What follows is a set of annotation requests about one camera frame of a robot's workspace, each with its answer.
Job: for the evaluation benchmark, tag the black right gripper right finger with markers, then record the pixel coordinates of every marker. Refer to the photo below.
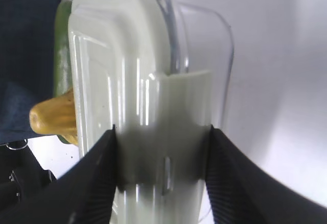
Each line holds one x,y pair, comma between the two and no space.
240,192

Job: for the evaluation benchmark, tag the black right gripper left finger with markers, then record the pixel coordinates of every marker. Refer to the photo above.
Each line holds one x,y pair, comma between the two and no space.
83,195

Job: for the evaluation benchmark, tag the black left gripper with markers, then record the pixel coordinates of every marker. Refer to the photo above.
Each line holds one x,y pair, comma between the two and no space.
22,176

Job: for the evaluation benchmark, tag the yellow squash toy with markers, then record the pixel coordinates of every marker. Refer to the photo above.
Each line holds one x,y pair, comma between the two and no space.
56,116

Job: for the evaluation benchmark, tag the green cucumber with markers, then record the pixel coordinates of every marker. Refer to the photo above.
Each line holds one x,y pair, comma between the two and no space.
62,58

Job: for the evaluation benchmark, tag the green lid glass food container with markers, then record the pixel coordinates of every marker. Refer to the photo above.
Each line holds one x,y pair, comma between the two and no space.
156,72

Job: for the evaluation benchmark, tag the dark blue insulated lunch bag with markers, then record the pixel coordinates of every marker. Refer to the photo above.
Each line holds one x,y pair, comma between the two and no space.
27,41

